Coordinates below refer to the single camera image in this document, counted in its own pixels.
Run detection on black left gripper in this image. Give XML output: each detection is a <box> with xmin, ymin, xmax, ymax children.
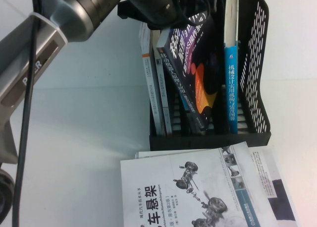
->
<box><xmin>126</xmin><ymin>0</ymin><xmax>182</xmax><ymax>31</ymax></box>

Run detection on navy robot book orange swoosh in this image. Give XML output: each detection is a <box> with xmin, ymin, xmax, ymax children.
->
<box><xmin>156</xmin><ymin>11</ymin><xmax>221</xmax><ymax>134</ymax></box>

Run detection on white-spined book with orange band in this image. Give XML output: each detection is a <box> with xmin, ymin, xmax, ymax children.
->
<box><xmin>139</xmin><ymin>22</ymin><xmax>167</xmax><ymax>136</ymax></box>

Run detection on white-spined book with cream pages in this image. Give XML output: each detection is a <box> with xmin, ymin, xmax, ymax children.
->
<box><xmin>150</xmin><ymin>30</ymin><xmax>173</xmax><ymax>136</ymax></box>

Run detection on blue mechanical design book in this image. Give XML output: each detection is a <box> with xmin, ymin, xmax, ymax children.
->
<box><xmin>224</xmin><ymin>0</ymin><xmax>241</xmax><ymax>135</ymax></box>

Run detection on black mesh book stand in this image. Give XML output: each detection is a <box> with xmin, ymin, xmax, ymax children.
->
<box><xmin>145</xmin><ymin>0</ymin><xmax>273</xmax><ymax>151</ymax></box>

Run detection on white car suspension book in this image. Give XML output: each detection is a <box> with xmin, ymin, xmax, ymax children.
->
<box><xmin>120</xmin><ymin>140</ymin><xmax>262</xmax><ymax>227</ymax></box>

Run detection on white book with dark panel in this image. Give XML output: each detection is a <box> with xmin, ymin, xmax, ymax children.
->
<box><xmin>135</xmin><ymin>147</ymin><xmax>302</xmax><ymax>227</ymax></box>

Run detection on looped black left gripper cable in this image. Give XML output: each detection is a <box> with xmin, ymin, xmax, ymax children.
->
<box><xmin>170</xmin><ymin>0</ymin><xmax>212</xmax><ymax>24</ymax></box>

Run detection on long black cable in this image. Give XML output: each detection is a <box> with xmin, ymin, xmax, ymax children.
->
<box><xmin>11</xmin><ymin>12</ymin><xmax>42</xmax><ymax>227</ymax></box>

